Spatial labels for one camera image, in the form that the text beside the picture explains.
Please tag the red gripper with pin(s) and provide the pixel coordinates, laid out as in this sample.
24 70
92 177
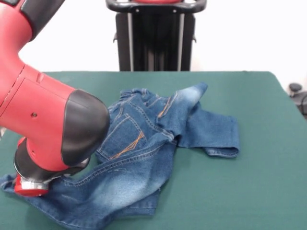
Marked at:
26 190

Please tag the blue denim jeans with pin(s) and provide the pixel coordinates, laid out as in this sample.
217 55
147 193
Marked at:
132 155

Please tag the dark green table cloth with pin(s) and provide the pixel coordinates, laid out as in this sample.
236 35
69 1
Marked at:
216 191

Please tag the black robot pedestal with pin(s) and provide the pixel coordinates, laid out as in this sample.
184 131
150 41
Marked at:
156 36

